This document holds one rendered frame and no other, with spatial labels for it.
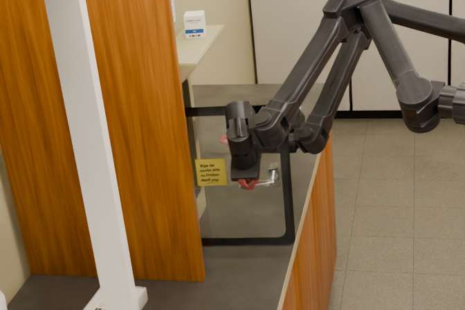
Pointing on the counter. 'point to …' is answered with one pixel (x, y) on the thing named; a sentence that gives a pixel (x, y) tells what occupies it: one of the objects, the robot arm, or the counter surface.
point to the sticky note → (211, 171)
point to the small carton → (194, 24)
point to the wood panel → (47, 59)
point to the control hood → (195, 49)
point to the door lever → (266, 180)
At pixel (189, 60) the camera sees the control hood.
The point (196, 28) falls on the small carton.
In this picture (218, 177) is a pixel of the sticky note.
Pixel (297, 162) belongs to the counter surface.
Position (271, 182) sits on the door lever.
